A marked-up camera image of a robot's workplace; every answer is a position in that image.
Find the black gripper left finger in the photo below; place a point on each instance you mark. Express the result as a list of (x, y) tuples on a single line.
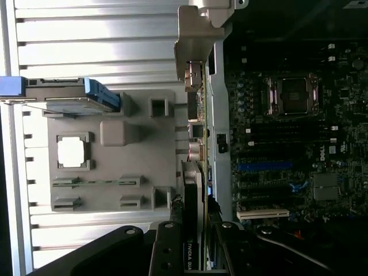
[(168, 250)]

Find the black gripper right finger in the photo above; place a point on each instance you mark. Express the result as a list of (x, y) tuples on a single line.
[(238, 253)]

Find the white expansion slot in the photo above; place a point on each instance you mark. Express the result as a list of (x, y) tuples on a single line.
[(263, 214)]

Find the black expansion slot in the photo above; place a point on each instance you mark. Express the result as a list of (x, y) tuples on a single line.
[(264, 192), (264, 153)]

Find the blue board connector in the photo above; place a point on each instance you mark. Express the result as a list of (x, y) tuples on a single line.
[(299, 187)]

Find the blue expansion slot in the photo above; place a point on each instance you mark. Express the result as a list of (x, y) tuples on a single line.
[(264, 166)]

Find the grey parts rack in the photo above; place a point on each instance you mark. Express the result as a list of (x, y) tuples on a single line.
[(138, 161)]

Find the silver chipset heatsink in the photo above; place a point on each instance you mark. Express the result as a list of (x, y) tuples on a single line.
[(325, 187)]

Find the green motherboard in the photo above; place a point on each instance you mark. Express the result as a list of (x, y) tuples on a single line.
[(316, 143)]

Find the silver CPU chip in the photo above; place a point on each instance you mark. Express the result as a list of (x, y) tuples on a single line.
[(71, 151)]

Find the open black PC case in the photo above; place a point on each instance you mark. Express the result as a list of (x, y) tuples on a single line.
[(218, 109)]

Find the metal CPU socket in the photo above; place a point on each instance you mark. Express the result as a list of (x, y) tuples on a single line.
[(293, 95)]

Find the hard disk with blue carrier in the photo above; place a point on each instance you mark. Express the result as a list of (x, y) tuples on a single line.
[(72, 92)]

